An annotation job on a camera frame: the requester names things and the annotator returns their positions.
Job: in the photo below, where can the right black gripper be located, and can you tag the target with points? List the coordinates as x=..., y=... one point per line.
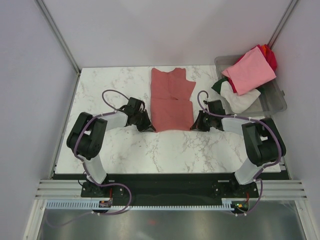
x=198, y=124

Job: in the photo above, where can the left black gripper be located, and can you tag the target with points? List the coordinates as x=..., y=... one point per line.
x=147, y=126

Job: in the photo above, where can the salmon red t shirt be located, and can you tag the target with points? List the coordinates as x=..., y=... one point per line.
x=170, y=105

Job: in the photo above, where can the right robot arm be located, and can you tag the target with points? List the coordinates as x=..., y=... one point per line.
x=263, y=143

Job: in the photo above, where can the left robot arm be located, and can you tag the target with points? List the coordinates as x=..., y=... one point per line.
x=87, y=135

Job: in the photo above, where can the dark green t shirt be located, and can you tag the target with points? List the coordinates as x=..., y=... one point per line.
x=218, y=85

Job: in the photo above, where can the white t shirt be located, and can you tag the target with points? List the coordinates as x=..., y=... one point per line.
x=238, y=103

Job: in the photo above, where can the grey translucent plastic bin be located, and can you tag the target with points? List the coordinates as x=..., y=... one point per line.
x=271, y=99

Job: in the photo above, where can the light pink t shirt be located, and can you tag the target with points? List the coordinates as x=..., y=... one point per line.
x=248, y=73

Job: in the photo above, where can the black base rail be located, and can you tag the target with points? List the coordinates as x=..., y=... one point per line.
x=181, y=189

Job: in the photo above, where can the white slotted cable duct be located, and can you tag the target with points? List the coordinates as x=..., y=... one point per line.
x=99, y=205

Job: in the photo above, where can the right aluminium frame post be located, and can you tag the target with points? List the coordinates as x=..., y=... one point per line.
x=282, y=23

